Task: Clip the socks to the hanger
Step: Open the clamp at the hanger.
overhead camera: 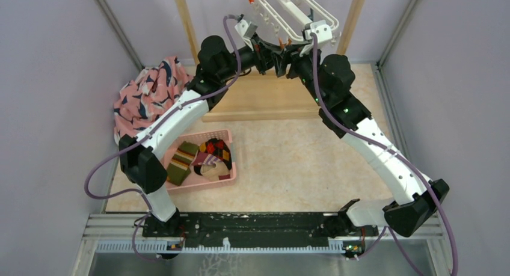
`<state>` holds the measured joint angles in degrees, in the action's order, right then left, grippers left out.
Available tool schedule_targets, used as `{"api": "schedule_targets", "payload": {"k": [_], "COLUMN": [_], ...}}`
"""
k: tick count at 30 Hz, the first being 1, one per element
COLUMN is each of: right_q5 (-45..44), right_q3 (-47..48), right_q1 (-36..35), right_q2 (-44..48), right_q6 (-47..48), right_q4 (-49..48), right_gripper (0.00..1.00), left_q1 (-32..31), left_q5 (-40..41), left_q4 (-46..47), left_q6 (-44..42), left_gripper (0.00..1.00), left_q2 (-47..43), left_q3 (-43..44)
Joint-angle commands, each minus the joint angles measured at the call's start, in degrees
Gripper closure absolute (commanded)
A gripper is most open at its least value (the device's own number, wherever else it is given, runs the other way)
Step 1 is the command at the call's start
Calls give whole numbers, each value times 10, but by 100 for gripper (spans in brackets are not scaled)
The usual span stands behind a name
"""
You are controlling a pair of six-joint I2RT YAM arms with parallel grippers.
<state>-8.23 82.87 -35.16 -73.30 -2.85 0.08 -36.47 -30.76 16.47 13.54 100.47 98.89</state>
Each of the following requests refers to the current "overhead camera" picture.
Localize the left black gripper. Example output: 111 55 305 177
220 32 278 82

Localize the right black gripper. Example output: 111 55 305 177
272 40 328 106

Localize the orange clothes clip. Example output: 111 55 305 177
278 37 292 50

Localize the wooden hanger stand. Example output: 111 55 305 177
174 0 365 122

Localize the white plastic clip hanger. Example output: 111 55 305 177
248 0 342 45

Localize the green striped sock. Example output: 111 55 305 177
167 141 199 186

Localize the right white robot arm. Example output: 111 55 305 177
286 46 449 238

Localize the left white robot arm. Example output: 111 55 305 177
119 35 283 236

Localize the argyle patterned sock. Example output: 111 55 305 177
197 138 232 170

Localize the pink patterned cloth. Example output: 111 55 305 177
113 56 193 143

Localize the beige purple sock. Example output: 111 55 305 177
192 154 230 182

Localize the pink plastic basket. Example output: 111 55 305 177
162 129 236 194

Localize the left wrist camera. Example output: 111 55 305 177
234 15 258 39

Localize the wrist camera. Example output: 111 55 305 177
234 15 258 39
300 20 333 57

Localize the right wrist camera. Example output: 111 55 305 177
300 20 333 57

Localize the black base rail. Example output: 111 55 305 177
95 211 379 260

